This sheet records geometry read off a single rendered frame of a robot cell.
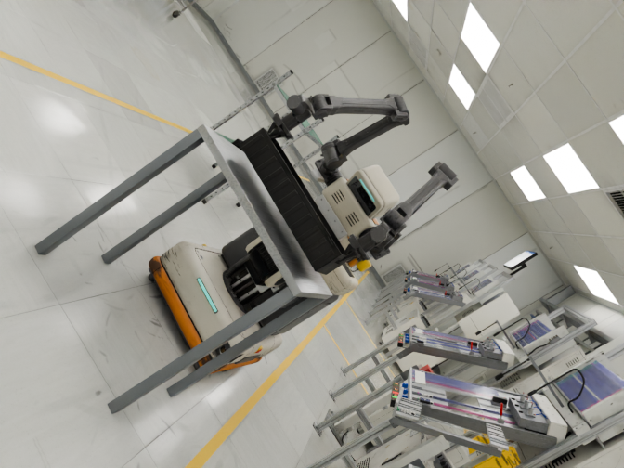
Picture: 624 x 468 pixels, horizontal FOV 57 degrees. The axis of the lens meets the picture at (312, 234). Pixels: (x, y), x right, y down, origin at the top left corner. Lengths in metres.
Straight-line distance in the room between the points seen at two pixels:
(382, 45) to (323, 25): 1.27
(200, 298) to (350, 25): 10.12
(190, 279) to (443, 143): 9.45
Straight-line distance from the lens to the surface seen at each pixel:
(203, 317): 2.75
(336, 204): 2.66
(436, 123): 11.88
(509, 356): 4.53
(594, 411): 3.14
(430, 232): 11.72
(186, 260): 2.81
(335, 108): 2.27
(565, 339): 4.53
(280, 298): 1.91
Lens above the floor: 1.22
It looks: 9 degrees down
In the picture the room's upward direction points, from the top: 57 degrees clockwise
